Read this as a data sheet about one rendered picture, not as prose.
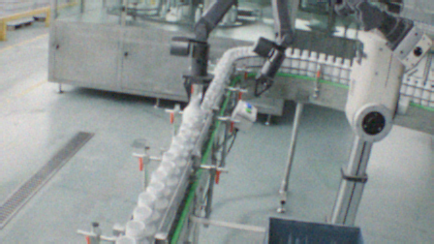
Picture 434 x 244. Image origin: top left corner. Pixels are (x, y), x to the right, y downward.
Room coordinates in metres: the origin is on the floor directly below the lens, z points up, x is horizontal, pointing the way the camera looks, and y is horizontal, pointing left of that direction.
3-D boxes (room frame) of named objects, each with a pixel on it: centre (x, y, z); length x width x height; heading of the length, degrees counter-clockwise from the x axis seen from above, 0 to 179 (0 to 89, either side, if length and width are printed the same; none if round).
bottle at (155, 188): (0.91, 0.12, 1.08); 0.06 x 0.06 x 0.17
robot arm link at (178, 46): (1.44, 0.12, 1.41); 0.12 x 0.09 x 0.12; 86
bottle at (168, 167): (1.03, 0.11, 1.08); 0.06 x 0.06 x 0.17
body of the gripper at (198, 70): (1.44, 0.08, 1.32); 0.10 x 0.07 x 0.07; 85
